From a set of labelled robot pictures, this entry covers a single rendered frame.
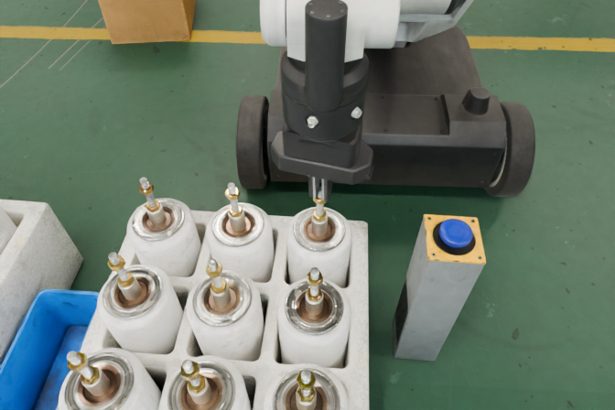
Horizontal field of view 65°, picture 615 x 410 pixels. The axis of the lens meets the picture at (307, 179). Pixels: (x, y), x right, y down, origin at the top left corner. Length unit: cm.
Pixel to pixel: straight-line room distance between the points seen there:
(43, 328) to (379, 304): 57
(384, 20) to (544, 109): 101
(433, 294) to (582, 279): 45
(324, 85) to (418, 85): 69
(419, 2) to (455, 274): 37
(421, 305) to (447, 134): 37
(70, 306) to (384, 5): 71
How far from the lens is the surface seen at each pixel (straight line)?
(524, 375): 94
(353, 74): 47
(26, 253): 90
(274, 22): 43
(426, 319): 75
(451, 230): 62
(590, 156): 133
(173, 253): 73
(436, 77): 113
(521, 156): 101
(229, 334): 63
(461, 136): 96
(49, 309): 93
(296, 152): 55
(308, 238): 68
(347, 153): 53
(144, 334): 68
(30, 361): 91
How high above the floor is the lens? 82
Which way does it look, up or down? 48 degrees down
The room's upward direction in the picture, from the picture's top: straight up
